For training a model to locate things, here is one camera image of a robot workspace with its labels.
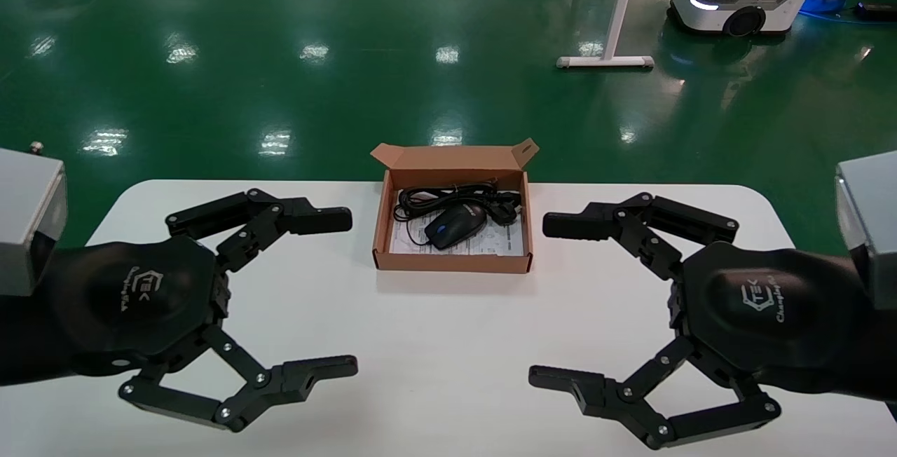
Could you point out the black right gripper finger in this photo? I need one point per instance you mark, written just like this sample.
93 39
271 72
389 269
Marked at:
574 381
571 224

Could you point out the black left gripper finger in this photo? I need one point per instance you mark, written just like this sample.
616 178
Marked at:
308 373
322 220

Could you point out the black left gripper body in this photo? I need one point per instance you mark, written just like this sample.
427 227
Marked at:
140 303

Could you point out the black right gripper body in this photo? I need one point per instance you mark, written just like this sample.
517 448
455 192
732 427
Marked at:
764 310

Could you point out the brown cardboard box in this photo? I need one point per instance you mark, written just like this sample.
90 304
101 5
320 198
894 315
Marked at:
455 166

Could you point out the printed paper instruction sheet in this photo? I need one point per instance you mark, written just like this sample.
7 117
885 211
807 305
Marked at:
501 243

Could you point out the black power adapter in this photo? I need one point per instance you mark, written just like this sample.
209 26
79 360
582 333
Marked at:
879 11

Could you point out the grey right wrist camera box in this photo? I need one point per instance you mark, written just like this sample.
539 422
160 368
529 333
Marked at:
872 226

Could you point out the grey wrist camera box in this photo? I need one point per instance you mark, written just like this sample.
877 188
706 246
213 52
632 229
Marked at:
24 219
872 226

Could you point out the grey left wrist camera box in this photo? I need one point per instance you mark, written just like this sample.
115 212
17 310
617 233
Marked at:
24 219

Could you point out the white table leg frame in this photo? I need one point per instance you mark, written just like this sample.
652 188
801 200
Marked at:
606 62

